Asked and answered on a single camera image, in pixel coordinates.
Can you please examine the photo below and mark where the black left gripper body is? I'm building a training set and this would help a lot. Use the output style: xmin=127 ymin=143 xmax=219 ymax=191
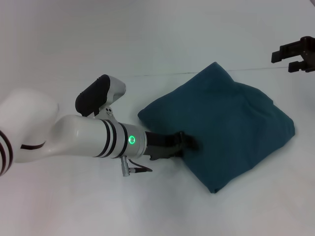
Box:
xmin=144 ymin=131 xmax=188 ymax=162

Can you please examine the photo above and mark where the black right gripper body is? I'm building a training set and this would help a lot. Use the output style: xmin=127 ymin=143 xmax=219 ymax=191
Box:
xmin=299 ymin=36 xmax=315 ymax=73

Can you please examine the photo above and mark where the teal blue t-shirt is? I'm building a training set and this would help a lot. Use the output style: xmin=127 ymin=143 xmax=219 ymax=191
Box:
xmin=137 ymin=61 xmax=296 ymax=195

